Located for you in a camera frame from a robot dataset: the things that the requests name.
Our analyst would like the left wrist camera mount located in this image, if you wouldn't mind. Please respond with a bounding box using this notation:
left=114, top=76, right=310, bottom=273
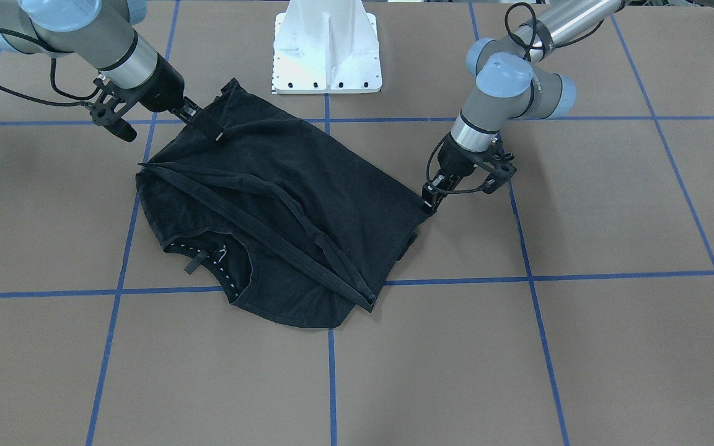
left=474, top=136, right=518, bottom=195

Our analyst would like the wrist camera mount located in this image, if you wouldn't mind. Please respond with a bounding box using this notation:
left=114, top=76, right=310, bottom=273
left=84, top=73, right=141, bottom=142
left=474, top=136, right=518, bottom=195

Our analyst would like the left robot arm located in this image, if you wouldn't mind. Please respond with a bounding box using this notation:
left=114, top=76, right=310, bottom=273
left=421, top=1, right=627, bottom=215

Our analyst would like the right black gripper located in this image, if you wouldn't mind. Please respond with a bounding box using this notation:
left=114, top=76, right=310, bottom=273
left=137, top=57, right=226, bottom=143

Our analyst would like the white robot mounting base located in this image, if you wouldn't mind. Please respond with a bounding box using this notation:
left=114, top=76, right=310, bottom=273
left=271, top=1, right=383, bottom=94

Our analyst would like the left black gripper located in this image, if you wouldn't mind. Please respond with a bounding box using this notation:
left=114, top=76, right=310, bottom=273
left=421, top=133, right=475, bottom=216

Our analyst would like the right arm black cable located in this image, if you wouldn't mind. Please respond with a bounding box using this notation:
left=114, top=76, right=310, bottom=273
left=0, top=22, right=100, bottom=109

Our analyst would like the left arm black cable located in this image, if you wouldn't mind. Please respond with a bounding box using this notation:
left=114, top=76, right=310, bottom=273
left=424, top=2, right=606, bottom=196

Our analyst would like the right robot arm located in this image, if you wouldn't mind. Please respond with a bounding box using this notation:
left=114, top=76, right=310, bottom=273
left=0, top=1, right=224, bottom=142

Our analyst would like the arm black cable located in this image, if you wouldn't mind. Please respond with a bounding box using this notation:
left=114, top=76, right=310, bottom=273
left=424, top=2, right=606, bottom=196
left=0, top=22, right=100, bottom=109

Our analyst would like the black graphic t-shirt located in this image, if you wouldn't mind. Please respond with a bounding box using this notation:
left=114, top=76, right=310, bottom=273
left=136, top=79, right=428, bottom=328

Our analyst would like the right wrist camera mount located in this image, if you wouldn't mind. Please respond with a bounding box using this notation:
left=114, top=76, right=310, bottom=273
left=84, top=73, right=141, bottom=142

